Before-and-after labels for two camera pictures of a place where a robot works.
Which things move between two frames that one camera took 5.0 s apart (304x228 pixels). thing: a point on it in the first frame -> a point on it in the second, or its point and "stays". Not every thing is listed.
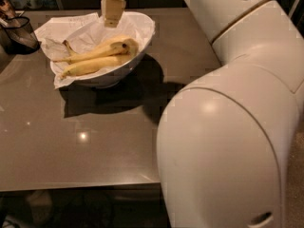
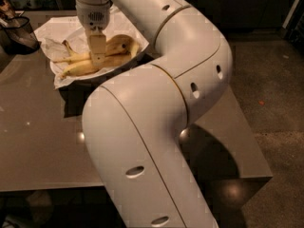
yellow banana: [94, 66] stays
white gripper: [114, 9] -> [94, 17]
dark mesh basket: [17, 36] stays
